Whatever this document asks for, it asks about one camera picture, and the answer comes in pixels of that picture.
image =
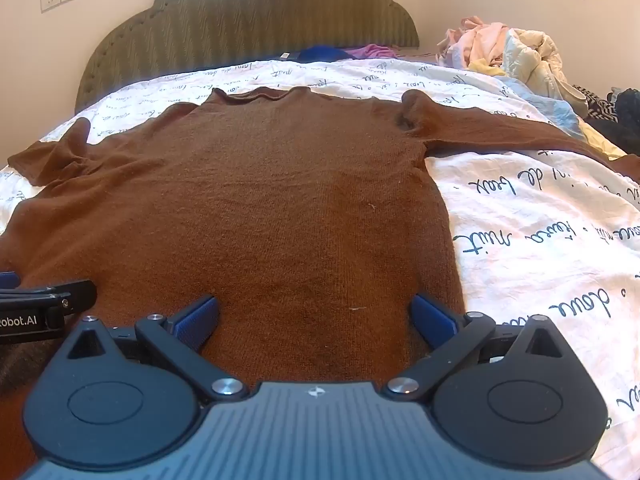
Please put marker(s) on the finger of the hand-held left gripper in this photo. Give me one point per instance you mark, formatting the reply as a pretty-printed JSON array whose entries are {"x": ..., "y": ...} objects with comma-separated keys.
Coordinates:
[{"x": 60, "y": 294}]

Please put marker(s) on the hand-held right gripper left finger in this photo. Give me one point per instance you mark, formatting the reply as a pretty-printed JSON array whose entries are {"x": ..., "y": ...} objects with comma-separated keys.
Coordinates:
[{"x": 196, "y": 321}]

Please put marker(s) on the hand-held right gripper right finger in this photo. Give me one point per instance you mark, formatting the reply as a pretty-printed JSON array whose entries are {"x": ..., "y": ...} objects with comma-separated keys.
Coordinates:
[{"x": 433, "y": 321}]

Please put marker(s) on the brown knit sweater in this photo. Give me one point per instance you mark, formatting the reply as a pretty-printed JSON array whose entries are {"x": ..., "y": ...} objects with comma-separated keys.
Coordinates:
[{"x": 280, "y": 200}]

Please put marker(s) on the pink clothes pile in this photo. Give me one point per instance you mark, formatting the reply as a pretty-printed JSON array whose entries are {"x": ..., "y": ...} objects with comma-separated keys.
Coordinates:
[{"x": 475, "y": 42}]

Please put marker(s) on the white script-printed bed sheet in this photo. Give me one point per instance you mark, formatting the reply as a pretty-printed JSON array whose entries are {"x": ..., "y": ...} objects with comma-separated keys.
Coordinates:
[{"x": 530, "y": 245}]

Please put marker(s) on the light blue cloth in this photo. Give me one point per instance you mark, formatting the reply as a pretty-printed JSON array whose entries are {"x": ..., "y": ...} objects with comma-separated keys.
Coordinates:
[{"x": 550, "y": 105}]

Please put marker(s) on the black and white patterned cloth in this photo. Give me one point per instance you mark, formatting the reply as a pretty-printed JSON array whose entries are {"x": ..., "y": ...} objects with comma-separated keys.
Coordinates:
[{"x": 597, "y": 105}]

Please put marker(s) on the purple garment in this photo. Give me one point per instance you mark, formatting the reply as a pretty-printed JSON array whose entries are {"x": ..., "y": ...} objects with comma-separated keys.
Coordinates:
[{"x": 372, "y": 51}]

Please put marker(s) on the dark knit garment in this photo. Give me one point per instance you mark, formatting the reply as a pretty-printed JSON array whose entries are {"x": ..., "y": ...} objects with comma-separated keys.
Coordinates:
[{"x": 625, "y": 120}]

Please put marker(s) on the olive green padded headboard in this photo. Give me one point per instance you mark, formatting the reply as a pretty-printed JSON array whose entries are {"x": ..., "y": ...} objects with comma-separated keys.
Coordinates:
[{"x": 250, "y": 15}]

